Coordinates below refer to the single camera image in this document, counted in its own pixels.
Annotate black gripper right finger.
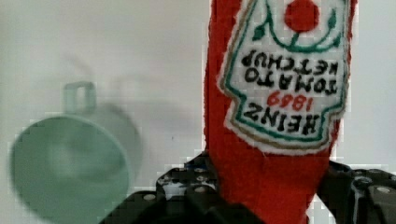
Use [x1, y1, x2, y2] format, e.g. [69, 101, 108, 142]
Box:
[317, 161, 396, 224]

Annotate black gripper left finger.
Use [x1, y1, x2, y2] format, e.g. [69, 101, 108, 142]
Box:
[99, 152, 264, 224]

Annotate red plush ketchup bottle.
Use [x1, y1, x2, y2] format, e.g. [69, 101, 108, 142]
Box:
[205, 0, 358, 224]

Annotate green cup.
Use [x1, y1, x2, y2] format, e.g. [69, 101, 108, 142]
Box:
[8, 81, 142, 224]

